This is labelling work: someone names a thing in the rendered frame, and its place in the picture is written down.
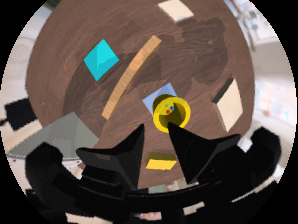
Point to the yellow rectangular block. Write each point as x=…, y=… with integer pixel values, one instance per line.
x=155, y=161

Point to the orange flat bar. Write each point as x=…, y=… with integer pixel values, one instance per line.
x=131, y=73

